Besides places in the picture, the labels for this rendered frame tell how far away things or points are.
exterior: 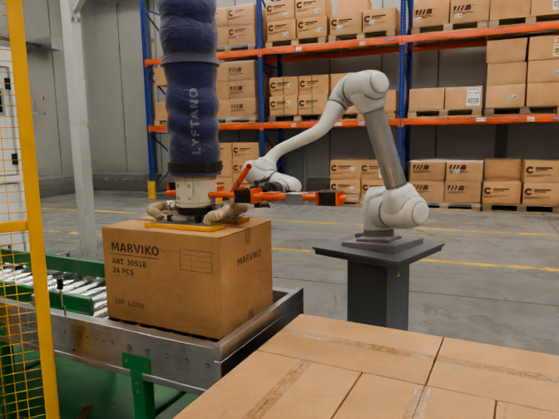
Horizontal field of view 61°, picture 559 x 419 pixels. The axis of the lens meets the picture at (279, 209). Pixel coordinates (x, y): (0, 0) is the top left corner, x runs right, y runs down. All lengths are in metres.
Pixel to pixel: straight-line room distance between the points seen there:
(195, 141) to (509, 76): 7.41
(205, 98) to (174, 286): 0.75
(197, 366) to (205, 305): 0.23
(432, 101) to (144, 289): 7.42
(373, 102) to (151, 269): 1.18
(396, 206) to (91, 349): 1.45
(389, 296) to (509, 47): 6.91
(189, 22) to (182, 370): 1.29
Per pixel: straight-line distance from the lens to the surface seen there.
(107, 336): 2.05
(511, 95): 8.87
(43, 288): 2.11
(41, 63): 13.04
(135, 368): 2.00
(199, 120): 1.94
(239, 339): 1.80
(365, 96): 2.19
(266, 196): 1.83
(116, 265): 2.13
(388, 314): 2.50
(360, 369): 1.69
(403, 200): 2.26
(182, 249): 1.88
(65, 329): 2.23
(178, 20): 1.99
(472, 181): 8.82
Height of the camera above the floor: 1.31
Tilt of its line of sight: 9 degrees down
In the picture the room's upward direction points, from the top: 1 degrees counter-clockwise
